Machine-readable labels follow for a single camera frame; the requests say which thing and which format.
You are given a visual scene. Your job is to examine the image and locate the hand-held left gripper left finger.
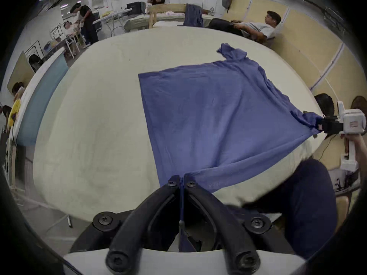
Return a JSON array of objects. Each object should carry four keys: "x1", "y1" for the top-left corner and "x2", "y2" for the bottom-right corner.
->
[{"x1": 70, "y1": 175, "x2": 183, "y2": 275}]

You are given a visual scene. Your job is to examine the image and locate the person's legs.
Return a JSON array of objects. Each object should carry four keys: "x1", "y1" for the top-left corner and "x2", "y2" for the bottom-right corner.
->
[{"x1": 224, "y1": 159, "x2": 338, "y2": 260}]

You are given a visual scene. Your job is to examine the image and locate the bed with wooden frame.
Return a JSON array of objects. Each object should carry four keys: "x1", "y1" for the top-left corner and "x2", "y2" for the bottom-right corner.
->
[{"x1": 123, "y1": 3, "x2": 214, "y2": 31}]

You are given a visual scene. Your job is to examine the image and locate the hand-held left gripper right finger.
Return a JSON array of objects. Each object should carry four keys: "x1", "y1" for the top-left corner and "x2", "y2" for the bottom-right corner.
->
[{"x1": 183, "y1": 174, "x2": 296, "y2": 274}]

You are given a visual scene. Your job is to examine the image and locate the bed with blue side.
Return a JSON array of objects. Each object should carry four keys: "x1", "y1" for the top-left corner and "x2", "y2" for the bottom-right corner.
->
[{"x1": 12, "y1": 47, "x2": 70, "y2": 147}]

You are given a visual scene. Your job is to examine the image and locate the white folding table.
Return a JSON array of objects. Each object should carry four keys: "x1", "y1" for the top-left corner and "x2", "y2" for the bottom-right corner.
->
[{"x1": 99, "y1": 8, "x2": 133, "y2": 37}]

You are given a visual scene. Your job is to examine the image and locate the bed with beige sheet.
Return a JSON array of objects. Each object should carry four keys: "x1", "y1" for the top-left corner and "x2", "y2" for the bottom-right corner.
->
[{"x1": 33, "y1": 26, "x2": 328, "y2": 223}]

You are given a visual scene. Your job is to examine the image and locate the person's right hand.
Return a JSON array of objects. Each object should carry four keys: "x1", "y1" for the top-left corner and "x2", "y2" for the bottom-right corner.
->
[{"x1": 340, "y1": 133, "x2": 367, "y2": 154}]

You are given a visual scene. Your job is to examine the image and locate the person's right forearm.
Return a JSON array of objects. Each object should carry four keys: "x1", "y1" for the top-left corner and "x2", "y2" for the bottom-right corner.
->
[{"x1": 356, "y1": 149, "x2": 367, "y2": 184}]

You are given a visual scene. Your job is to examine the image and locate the dark blue shirt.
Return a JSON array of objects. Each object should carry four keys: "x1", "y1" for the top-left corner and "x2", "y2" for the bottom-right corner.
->
[{"x1": 138, "y1": 43, "x2": 324, "y2": 253}]

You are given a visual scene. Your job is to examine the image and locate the dark blue draped garment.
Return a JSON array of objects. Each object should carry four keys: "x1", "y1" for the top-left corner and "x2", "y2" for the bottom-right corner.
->
[{"x1": 183, "y1": 4, "x2": 205, "y2": 28}]

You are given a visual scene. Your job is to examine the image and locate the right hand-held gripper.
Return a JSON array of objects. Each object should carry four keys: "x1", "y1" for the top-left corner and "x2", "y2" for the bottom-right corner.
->
[{"x1": 321, "y1": 100, "x2": 367, "y2": 172}]

